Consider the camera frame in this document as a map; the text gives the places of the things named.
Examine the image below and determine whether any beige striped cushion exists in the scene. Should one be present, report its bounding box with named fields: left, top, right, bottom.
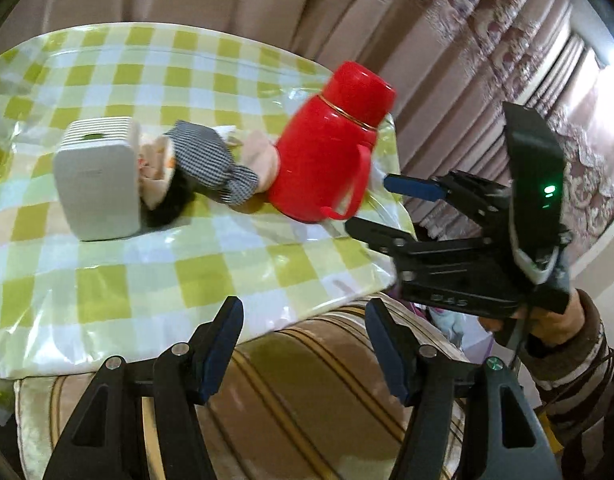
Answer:
left=12, top=299, right=488, bottom=480

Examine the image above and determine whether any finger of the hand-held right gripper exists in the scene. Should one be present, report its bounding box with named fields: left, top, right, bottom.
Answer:
left=345, top=216, right=494, bottom=262
left=384, top=170, right=511, bottom=227

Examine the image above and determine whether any person's right forearm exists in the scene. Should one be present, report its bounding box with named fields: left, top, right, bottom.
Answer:
left=524, top=292, right=614, bottom=480

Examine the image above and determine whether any person's right hand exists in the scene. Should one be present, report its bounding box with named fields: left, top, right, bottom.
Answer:
left=479, top=289, right=596, bottom=350

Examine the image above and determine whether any green checkered plastic tablecloth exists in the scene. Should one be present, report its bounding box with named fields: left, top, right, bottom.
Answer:
left=0, top=22, right=414, bottom=379

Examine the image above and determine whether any doll with checkered dress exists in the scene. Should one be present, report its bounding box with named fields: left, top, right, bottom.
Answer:
left=136, top=120, right=281, bottom=227

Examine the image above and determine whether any purple storage box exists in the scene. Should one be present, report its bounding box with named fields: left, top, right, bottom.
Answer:
left=422, top=305, right=495, bottom=361

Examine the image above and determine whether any red thermos jug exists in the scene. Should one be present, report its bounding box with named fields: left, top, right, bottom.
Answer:
left=268, top=61, right=397, bottom=224

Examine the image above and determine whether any white boxy appliance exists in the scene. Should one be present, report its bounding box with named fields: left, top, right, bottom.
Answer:
left=53, top=116, right=142, bottom=242

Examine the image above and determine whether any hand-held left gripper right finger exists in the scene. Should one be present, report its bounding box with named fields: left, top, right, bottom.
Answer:
left=365, top=299, right=562, bottom=480

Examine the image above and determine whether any pink patterned curtain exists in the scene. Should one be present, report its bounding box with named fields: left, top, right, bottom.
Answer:
left=0, top=0, right=614, bottom=293

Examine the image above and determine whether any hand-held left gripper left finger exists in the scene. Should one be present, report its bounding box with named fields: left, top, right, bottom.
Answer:
left=42, top=296, right=245, bottom=480

